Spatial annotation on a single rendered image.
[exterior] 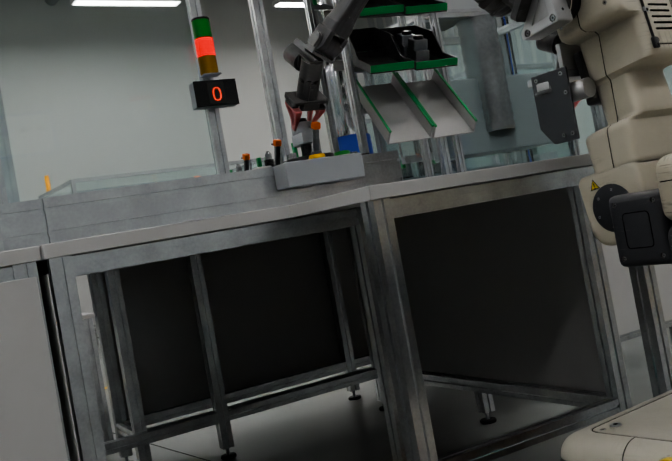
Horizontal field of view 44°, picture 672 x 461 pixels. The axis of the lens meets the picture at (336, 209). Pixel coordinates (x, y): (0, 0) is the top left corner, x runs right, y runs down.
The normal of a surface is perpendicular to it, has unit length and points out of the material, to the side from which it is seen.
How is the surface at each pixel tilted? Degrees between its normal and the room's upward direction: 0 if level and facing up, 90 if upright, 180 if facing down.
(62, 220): 90
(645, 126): 82
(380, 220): 90
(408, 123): 45
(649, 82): 82
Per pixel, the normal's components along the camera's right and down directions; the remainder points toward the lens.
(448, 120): 0.09, -0.75
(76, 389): 0.46, -0.11
